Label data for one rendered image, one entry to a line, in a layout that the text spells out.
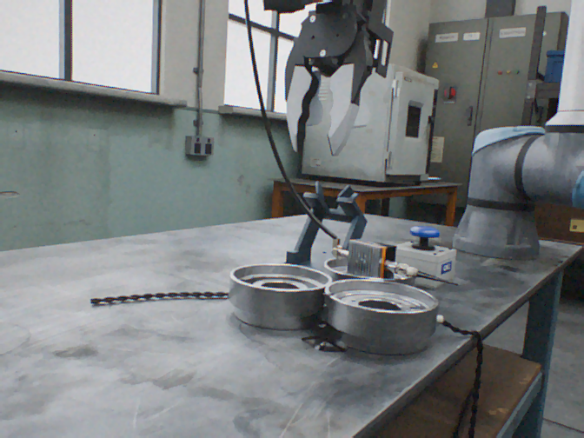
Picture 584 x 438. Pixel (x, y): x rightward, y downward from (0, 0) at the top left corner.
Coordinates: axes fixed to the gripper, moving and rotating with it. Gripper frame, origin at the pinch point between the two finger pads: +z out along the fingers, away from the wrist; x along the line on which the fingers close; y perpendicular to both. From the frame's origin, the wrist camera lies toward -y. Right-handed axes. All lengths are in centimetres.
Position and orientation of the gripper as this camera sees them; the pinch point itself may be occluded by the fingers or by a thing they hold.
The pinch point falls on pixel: (314, 141)
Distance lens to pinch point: 55.2
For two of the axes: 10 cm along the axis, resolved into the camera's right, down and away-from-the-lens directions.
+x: -7.9, -1.5, 5.9
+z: -1.5, 9.9, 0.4
